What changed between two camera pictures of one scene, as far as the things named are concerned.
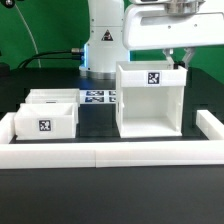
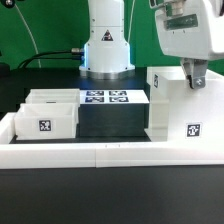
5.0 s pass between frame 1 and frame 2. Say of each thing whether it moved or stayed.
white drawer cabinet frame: moved
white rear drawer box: stayed
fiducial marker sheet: stayed
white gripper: moved
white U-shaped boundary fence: stayed
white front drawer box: stayed
